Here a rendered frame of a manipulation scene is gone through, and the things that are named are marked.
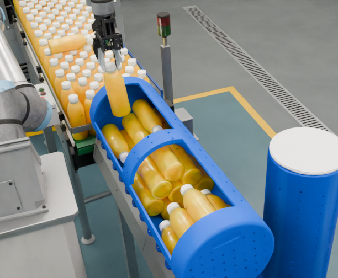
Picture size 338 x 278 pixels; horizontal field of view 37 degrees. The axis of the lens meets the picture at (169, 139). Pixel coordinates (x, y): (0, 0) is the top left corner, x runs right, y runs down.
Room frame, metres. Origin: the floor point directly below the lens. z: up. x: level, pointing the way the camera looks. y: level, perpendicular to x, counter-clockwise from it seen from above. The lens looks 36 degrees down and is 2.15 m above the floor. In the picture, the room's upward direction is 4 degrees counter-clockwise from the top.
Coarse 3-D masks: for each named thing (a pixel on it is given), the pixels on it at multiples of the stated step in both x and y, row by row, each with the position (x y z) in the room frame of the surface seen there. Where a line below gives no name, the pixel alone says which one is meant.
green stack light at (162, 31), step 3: (159, 27) 2.20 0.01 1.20; (162, 27) 2.19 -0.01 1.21; (165, 27) 2.19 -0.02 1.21; (168, 27) 2.20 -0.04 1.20; (159, 30) 2.20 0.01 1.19; (162, 30) 2.20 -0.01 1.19; (165, 30) 2.19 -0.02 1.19; (168, 30) 2.20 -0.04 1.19; (159, 33) 2.21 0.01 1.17; (162, 33) 2.19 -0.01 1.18; (165, 33) 2.19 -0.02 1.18; (168, 33) 2.20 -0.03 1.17
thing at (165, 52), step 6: (162, 48) 2.21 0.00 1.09; (168, 48) 2.21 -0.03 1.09; (162, 54) 2.21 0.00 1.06; (168, 54) 2.21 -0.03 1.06; (162, 60) 2.22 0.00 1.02; (168, 60) 2.21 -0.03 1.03; (162, 66) 2.23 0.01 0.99; (168, 66) 2.21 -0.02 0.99; (162, 72) 2.23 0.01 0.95; (168, 72) 2.21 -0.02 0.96; (168, 78) 2.21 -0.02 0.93; (168, 84) 2.21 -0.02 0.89; (168, 90) 2.21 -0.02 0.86; (168, 96) 2.21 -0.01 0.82
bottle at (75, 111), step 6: (72, 102) 1.78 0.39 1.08; (78, 102) 1.79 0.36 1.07; (72, 108) 1.77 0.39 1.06; (78, 108) 1.77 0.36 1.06; (72, 114) 1.76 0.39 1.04; (78, 114) 1.76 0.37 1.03; (84, 114) 1.79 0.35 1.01; (72, 120) 1.76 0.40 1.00; (78, 120) 1.76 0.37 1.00; (84, 120) 1.78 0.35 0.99; (72, 126) 1.77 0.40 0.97; (84, 132) 1.77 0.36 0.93; (78, 138) 1.76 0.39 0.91; (84, 138) 1.77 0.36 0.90
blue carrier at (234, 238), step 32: (96, 96) 1.64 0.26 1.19; (128, 96) 1.69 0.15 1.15; (160, 96) 1.64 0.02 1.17; (96, 128) 1.55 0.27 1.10; (128, 160) 1.26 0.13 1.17; (224, 192) 1.01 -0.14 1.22; (224, 224) 0.88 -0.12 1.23; (256, 224) 0.90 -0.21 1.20; (192, 256) 0.84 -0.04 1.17; (224, 256) 0.87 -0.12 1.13; (256, 256) 0.90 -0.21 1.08
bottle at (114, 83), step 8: (112, 72) 1.55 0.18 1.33; (104, 80) 1.55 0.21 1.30; (112, 80) 1.54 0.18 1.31; (120, 80) 1.55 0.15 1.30; (112, 88) 1.53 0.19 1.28; (120, 88) 1.54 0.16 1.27; (112, 96) 1.54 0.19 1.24; (120, 96) 1.54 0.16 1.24; (112, 104) 1.54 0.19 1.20; (120, 104) 1.54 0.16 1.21; (128, 104) 1.56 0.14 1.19; (112, 112) 1.56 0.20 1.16; (120, 112) 1.54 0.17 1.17; (128, 112) 1.55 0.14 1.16
